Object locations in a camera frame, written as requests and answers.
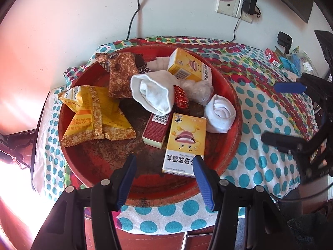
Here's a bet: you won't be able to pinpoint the white wall power outlet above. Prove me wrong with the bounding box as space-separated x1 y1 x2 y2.
238 1 254 23

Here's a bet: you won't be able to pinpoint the dark wall frame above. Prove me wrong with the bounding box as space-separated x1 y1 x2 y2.
256 0 314 23

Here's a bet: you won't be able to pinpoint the dark carved wooden furniture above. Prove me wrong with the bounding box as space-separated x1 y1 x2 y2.
0 131 35 168

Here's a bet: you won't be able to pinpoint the thin black adapter cable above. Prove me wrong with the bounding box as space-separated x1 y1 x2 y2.
231 16 241 41

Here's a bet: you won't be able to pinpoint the round red tray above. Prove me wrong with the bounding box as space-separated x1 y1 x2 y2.
58 44 244 206

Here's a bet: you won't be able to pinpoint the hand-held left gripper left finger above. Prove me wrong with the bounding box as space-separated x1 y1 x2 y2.
31 154 137 250

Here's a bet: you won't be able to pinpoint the blue disposable gloves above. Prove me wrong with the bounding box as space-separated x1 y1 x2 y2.
280 53 302 76

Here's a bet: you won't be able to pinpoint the white wall antenna socket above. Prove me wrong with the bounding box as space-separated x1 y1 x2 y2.
215 0 244 15

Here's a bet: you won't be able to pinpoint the yellow medicine box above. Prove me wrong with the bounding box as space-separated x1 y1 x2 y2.
162 112 207 178
166 47 212 84

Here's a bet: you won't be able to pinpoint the smooth white sock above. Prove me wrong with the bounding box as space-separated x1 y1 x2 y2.
203 94 237 134

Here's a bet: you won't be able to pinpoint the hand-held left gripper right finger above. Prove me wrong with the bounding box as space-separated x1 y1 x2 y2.
192 155 299 250

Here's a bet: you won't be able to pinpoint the dark brown snack bag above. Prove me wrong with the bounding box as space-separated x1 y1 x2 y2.
131 53 153 75

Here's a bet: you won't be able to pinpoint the yellow snack bag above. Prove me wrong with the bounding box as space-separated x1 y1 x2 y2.
58 85 136 148

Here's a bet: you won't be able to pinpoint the clear plastic bag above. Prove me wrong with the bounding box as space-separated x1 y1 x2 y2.
291 51 316 73
179 79 214 105

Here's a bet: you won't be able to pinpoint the large white sock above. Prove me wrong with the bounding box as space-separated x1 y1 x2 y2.
130 70 177 117

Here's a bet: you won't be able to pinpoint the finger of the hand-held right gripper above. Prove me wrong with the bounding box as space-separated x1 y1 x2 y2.
274 73 328 105
261 131 322 157

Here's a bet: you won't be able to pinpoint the brown oat-print snack bag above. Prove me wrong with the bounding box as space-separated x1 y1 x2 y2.
95 52 139 99

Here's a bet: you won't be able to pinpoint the dark cloth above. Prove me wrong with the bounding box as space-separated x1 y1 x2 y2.
286 208 333 250

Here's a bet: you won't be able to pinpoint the thick black cable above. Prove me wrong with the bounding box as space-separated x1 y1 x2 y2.
126 0 142 40

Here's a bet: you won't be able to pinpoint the black power adapter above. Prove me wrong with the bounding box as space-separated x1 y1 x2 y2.
242 0 258 15

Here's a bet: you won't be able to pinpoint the black clip mount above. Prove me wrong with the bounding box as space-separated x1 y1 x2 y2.
277 31 294 55

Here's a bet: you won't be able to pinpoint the red and green box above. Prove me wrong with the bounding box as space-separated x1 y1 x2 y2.
264 47 283 67

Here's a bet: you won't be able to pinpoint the person's right hand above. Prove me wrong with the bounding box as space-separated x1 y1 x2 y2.
319 139 329 167

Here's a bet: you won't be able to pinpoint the polka dot cloth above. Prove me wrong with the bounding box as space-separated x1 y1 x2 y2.
31 36 322 236

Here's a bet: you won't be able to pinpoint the dark red box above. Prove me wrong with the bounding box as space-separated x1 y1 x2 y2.
142 112 174 149

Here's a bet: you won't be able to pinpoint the red foil packet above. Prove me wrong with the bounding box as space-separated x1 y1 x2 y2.
173 85 190 114

